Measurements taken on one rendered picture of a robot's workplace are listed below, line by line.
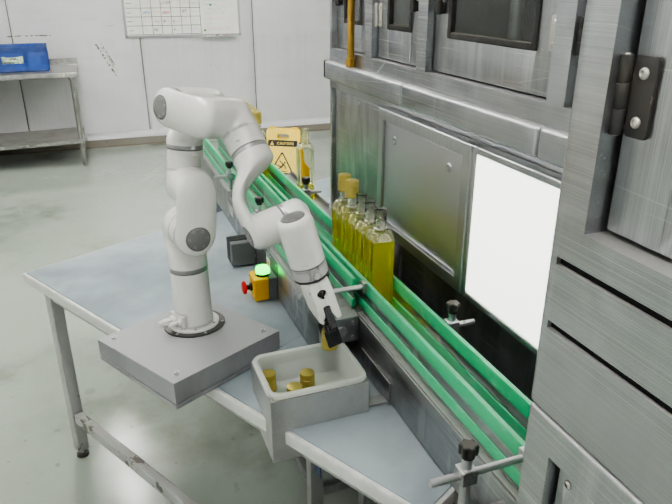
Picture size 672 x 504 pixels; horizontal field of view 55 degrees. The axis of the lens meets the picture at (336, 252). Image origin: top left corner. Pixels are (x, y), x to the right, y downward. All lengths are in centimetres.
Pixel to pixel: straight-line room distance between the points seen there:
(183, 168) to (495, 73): 72
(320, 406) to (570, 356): 87
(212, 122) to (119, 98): 601
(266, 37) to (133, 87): 154
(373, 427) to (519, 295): 42
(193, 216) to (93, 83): 587
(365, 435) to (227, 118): 72
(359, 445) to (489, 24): 89
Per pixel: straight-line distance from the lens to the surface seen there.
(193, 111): 137
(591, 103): 56
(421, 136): 155
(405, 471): 132
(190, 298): 163
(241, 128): 138
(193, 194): 148
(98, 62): 729
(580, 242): 58
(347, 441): 138
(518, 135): 124
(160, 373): 152
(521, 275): 127
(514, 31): 133
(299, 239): 125
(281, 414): 139
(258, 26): 748
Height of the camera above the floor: 162
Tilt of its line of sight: 23 degrees down
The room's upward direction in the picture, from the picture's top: straight up
